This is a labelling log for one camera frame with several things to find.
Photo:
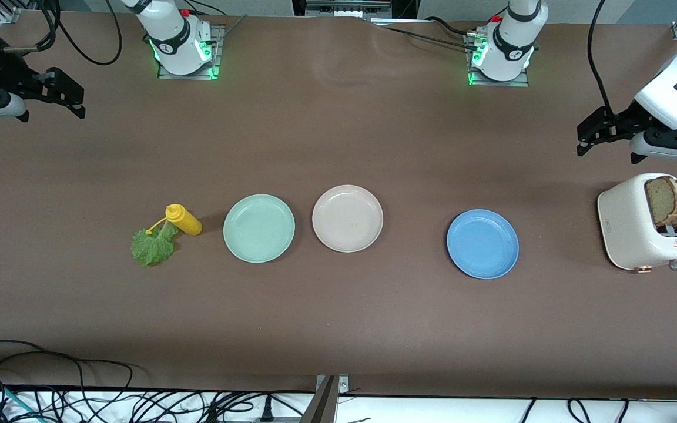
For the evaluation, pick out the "blue plate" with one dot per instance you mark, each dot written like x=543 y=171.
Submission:
x=482 y=244

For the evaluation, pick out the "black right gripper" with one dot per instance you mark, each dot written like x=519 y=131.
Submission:
x=10 y=75

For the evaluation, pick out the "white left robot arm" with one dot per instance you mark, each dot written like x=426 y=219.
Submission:
x=512 y=35

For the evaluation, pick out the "yellow mustard squeeze bottle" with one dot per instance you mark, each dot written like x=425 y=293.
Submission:
x=185 y=222

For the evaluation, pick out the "beige plate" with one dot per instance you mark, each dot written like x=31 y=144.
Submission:
x=347 y=218

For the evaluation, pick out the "mint green plate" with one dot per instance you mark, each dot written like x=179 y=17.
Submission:
x=259 y=229

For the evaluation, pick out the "black equipment box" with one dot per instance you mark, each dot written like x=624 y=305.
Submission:
x=353 y=7

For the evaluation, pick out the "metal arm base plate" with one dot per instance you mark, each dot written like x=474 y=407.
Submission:
x=515 y=84
x=219 y=47

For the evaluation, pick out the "green lettuce leaf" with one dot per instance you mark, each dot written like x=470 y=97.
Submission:
x=150 y=249

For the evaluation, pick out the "aluminium profile post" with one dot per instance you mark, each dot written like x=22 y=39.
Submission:
x=324 y=405

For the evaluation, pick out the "black power plug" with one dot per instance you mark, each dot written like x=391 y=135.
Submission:
x=266 y=410

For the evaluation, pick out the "white two-slot toaster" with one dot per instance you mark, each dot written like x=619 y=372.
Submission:
x=626 y=229

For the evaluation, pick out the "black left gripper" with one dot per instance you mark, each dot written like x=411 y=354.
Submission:
x=625 y=118

